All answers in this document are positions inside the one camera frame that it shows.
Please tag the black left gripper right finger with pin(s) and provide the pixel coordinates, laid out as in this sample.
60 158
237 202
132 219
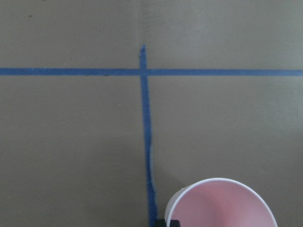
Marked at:
174 223

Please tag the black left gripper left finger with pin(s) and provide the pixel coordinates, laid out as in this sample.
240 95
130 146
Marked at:
160 223

